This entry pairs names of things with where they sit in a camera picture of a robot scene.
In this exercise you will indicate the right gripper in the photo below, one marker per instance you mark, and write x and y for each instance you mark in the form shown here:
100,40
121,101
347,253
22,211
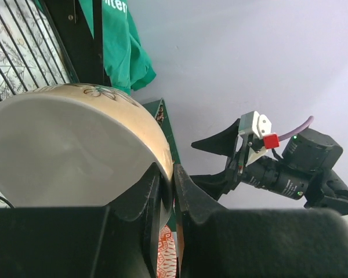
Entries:
218,242

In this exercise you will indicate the green compartment tray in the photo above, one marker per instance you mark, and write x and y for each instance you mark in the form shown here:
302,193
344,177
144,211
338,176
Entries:
165,121

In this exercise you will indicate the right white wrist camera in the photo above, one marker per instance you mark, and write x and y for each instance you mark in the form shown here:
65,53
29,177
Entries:
257,138

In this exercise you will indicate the green shirt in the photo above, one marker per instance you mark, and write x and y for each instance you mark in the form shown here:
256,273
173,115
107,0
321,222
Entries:
126,63

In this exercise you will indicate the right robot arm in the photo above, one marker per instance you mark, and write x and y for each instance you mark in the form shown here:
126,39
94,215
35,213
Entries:
215,241

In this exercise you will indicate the cream ceramic bowl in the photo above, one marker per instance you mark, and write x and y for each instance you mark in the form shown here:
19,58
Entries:
78,144

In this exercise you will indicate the orange patterned bowl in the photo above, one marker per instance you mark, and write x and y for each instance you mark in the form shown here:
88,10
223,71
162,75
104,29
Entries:
166,257

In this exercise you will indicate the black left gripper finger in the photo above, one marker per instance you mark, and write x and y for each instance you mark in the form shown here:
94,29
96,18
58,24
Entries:
116,240

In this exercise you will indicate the black wire dish rack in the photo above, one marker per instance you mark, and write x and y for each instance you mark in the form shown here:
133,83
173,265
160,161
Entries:
81,52

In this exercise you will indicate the floral patterned table mat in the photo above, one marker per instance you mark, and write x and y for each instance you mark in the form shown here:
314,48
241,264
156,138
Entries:
30,56

